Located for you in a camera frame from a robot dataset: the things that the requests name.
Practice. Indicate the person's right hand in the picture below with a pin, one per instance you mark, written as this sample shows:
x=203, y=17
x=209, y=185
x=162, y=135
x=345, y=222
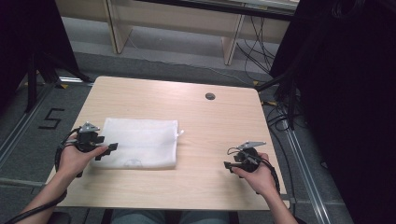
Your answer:
x=260, y=180

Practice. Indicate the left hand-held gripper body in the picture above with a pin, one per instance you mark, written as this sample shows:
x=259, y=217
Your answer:
x=87, y=140

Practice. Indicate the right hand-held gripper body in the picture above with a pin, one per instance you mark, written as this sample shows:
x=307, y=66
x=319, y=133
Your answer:
x=249, y=160

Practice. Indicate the light wooden desk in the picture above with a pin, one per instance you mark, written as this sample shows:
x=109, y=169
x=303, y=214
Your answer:
x=174, y=18

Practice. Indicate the person's left hand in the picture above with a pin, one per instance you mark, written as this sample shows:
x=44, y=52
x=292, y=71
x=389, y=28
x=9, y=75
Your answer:
x=74, y=160

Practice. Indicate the black metal stand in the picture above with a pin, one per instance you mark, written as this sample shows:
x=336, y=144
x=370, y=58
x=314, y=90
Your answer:
x=291, y=93
x=32, y=81

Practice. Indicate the black curtain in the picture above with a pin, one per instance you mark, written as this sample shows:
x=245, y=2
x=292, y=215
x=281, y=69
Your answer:
x=348, y=93
x=28, y=31

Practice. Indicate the white mesh laundry bag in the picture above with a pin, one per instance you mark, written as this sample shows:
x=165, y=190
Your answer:
x=140, y=143

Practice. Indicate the aluminium floor rail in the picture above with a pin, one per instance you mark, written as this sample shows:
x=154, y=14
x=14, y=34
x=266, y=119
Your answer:
x=18, y=130
x=306, y=174

